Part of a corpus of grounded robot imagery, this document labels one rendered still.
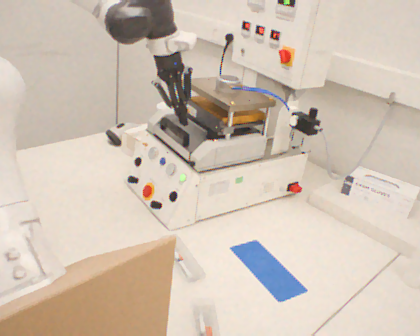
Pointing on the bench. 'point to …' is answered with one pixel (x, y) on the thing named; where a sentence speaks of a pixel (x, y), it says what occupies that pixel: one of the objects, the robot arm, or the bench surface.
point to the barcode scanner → (119, 131)
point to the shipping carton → (132, 139)
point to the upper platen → (233, 115)
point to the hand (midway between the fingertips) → (181, 114)
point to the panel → (160, 182)
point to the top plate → (233, 93)
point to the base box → (235, 188)
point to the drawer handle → (175, 130)
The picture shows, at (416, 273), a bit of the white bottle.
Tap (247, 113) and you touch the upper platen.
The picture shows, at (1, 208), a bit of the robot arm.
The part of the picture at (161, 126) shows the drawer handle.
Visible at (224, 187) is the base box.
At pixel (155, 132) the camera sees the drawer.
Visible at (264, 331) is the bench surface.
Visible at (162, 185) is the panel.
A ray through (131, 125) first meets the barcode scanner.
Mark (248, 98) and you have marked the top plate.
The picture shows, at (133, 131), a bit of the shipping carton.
